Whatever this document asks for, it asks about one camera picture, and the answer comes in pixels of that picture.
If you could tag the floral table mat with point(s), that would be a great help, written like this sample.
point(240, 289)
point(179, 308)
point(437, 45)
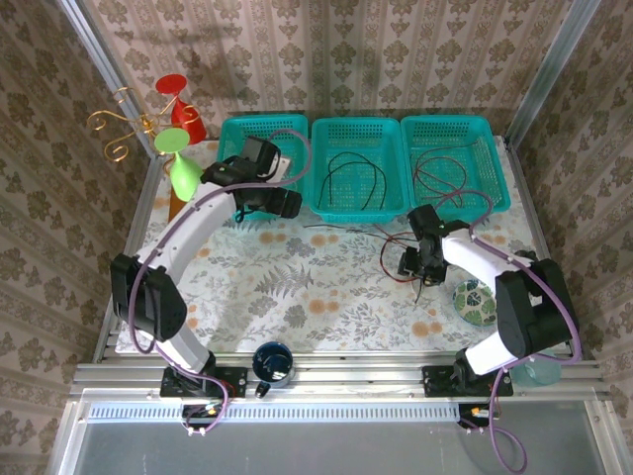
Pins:
point(297, 307)

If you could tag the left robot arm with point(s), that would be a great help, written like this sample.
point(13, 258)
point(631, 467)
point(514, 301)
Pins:
point(188, 232)

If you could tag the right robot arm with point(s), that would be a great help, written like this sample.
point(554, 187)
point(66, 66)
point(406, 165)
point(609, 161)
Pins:
point(534, 307)

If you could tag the green wine glass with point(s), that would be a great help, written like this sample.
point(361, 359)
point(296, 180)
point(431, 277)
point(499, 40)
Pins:
point(183, 173)

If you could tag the dark blue mug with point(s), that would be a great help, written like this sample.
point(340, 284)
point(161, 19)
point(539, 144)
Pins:
point(272, 363)

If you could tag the translucent teal cup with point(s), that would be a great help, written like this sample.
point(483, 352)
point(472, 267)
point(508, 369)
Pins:
point(539, 373)

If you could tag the wooden rack base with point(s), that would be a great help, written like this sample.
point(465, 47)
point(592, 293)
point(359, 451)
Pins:
point(173, 205)

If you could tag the green leaf pattern bowl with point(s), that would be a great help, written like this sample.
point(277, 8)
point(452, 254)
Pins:
point(470, 302)

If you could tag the red wine glass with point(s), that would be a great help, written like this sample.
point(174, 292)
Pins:
point(185, 119)

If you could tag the teal plastic basket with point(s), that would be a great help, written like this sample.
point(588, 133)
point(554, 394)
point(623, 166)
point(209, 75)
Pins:
point(356, 133)
point(484, 163)
point(232, 138)

